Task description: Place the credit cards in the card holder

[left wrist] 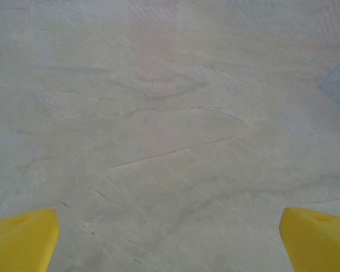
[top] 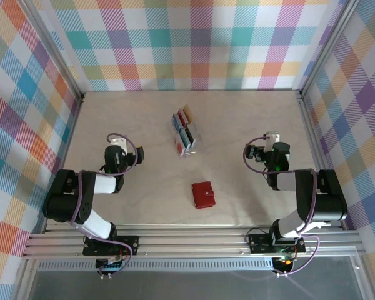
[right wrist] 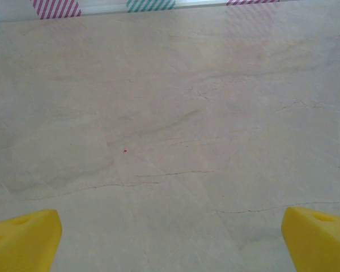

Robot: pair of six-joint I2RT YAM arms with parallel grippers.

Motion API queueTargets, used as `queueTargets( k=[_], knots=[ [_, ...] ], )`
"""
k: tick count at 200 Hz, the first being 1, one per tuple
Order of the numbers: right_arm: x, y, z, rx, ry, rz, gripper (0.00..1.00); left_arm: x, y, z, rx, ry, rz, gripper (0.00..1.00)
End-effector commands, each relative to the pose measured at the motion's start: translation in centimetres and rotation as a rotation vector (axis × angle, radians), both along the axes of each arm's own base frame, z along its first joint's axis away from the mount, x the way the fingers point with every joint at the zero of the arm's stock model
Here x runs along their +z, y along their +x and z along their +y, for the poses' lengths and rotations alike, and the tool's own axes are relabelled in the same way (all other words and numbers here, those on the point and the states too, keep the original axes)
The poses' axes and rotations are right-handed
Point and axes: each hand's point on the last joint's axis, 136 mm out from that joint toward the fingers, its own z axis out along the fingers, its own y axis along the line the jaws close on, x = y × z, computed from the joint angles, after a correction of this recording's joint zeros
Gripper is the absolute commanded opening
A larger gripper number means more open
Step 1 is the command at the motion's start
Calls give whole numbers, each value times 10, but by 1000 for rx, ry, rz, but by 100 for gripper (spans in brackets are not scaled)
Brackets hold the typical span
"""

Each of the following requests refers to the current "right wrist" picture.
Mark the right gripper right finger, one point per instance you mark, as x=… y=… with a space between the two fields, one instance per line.
x=317 y=243

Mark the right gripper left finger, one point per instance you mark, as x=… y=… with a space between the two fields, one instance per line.
x=22 y=243

